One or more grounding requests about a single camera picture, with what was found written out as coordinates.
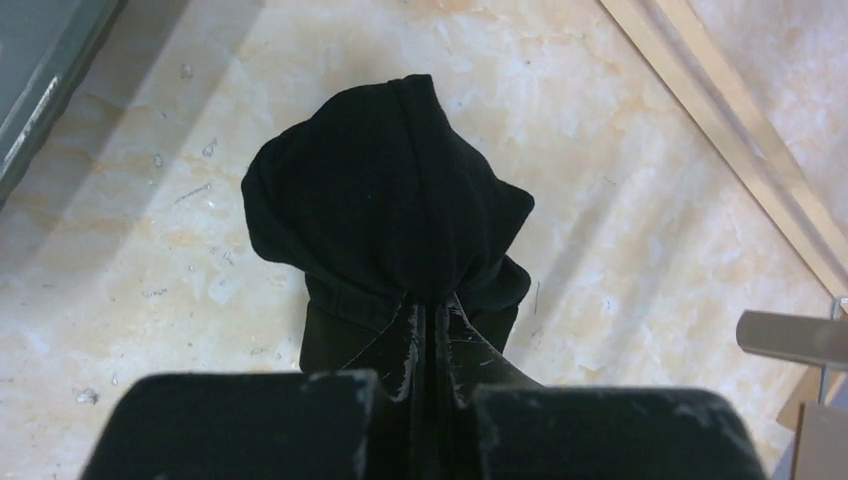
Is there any dark green plastic bin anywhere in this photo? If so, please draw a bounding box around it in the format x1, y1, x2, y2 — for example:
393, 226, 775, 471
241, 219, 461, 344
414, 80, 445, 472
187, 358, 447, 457
1, 0, 126, 204

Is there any black garment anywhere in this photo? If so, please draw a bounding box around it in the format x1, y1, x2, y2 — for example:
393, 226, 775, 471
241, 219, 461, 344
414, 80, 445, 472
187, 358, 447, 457
241, 74, 535, 373

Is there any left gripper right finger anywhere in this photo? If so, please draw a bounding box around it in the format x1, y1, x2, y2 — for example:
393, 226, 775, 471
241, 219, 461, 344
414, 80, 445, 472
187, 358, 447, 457
435, 295, 540, 479

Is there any wooden clothes rack frame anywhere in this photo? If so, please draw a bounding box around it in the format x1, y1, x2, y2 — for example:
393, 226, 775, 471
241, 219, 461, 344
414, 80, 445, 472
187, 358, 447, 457
602, 1, 847, 297

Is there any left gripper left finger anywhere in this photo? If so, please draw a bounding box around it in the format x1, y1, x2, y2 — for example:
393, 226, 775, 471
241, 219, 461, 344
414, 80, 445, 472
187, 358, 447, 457
345, 295, 426, 479

